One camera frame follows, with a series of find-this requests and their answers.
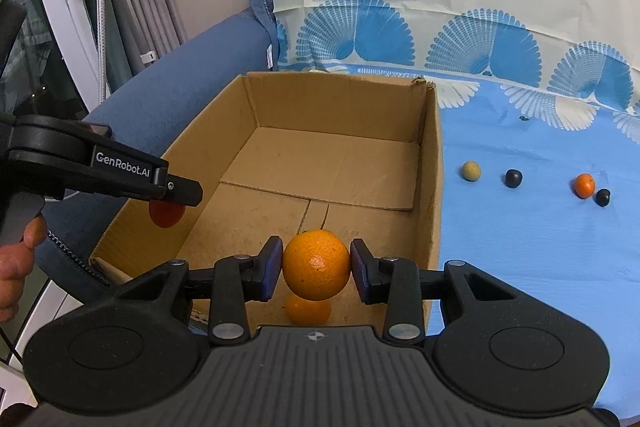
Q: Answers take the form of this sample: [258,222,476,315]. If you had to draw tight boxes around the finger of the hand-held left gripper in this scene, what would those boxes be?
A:
[164,176,204,208]

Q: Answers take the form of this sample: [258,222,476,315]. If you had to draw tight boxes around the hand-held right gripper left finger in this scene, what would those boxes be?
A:
[115,236,284,343]

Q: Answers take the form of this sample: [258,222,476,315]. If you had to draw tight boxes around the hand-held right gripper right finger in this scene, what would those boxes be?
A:
[350,238,531,342]

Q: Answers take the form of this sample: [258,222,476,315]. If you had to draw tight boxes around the small red fruit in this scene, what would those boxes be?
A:
[149,202,185,228]

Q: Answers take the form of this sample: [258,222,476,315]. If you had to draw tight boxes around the small orange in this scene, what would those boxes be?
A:
[282,229,351,301]
[573,173,596,200]
[284,294,332,326]

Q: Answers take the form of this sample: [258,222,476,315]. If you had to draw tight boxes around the cardboard box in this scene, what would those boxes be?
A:
[89,73,445,338]

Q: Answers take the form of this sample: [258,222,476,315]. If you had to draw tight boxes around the person's left hand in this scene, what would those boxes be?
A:
[0,216,49,323]

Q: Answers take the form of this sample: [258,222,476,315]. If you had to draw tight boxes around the blue sofa armrest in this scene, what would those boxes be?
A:
[30,0,279,308]

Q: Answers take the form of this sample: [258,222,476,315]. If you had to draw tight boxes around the blue fan-printed cloth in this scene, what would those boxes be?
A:
[265,0,640,413]

